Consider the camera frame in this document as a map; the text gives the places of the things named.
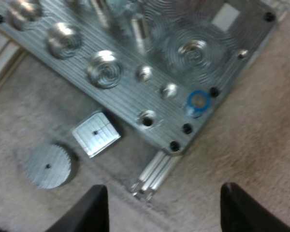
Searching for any square grey metal block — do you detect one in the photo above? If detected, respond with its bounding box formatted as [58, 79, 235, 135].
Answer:
[72, 112, 122, 159]

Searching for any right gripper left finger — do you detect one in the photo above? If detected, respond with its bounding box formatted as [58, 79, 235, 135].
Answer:
[46, 184, 110, 232]

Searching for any grey ribbed disc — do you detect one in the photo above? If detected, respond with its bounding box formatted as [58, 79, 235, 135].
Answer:
[20, 142, 73, 189]

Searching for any metal plate on aluminium rails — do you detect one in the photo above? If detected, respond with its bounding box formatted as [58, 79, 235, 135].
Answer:
[0, 0, 288, 202]

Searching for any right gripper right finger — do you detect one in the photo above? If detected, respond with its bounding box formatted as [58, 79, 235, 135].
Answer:
[220, 182, 290, 232]

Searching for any bright blue cylinder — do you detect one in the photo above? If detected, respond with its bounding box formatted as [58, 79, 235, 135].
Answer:
[185, 89, 212, 119]

